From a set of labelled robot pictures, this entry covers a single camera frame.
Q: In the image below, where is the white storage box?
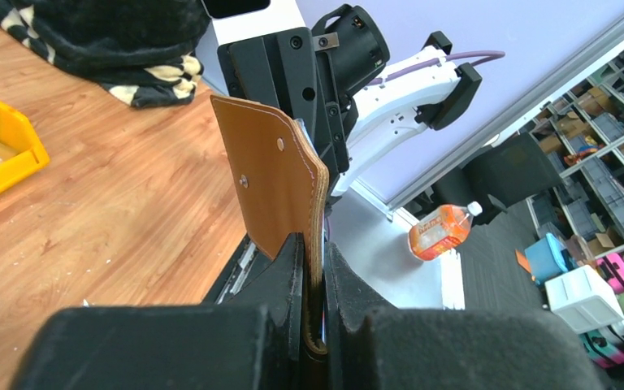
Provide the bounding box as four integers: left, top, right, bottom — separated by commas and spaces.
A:
544, 265, 624, 335

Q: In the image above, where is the brown leather card holder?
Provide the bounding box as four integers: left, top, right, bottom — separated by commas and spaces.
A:
210, 95, 330, 356

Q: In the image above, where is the storage shelf with bins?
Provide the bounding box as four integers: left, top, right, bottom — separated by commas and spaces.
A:
522, 50, 624, 255

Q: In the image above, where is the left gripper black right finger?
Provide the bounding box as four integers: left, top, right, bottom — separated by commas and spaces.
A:
324, 244, 603, 389

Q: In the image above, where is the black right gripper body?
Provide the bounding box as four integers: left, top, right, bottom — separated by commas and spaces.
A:
217, 28, 352, 178

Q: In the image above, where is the orange drink bottle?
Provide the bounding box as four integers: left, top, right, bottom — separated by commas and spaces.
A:
408, 201, 483, 262

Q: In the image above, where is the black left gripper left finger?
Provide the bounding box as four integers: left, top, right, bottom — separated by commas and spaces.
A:
10, 234, 305, 389

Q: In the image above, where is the black office chair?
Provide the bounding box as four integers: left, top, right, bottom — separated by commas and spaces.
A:
431, 133, 561, 225

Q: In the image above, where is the black floral blanket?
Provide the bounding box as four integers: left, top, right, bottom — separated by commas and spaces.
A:
0, 0, 210, 109

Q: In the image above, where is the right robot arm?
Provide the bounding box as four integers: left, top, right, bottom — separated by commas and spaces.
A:
204, 1, 482, 199

